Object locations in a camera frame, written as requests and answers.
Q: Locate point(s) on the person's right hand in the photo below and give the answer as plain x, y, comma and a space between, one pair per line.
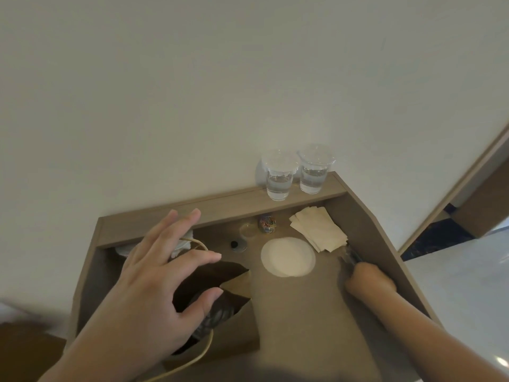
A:
372, 280

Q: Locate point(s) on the person's left hand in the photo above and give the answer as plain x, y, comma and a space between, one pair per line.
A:
135, 298

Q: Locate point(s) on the person's right fingers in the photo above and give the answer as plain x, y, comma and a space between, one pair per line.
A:
356, 280

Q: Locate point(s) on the person's left thumb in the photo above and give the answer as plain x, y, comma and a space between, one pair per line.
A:
201, 301

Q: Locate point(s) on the person's left middle finger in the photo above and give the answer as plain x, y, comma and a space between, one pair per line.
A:
181, 232

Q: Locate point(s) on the person's right forearm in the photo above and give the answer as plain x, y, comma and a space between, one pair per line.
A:
433, 338

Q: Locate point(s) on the person's left forearm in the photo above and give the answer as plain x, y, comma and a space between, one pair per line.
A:
103, 356

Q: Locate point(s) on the white plastic container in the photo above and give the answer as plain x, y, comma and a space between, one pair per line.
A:
183, 242

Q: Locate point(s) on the grey patterned object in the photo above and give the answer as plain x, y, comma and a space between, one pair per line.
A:
216, 316

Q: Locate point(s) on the brown paper bag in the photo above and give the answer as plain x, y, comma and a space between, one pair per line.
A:
242, 330

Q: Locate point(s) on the black small cap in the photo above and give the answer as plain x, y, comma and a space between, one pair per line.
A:
237, 245

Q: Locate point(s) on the stack of beige paper napkins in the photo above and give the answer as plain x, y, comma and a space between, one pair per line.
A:
318, 230

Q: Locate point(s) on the clear round small lid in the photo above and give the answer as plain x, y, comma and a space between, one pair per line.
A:
248, 230

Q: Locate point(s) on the white round disc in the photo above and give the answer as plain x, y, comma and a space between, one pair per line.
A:
288, 257

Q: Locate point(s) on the colourful patterned small jar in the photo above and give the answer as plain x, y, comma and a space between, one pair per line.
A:
267, 224

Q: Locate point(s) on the clear plastic cup with water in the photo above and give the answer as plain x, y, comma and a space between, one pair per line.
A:
314, 173
278, 178

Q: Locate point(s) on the brown wooden door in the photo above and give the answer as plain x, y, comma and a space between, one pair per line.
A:
483, 204

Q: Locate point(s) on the brown wooden furniture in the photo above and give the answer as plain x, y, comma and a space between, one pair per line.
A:
28, 354

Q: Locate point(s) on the wooden desk frame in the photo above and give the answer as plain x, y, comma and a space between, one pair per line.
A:
302, 322

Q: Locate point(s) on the wooden door frame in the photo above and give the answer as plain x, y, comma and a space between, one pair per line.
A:
445, 194

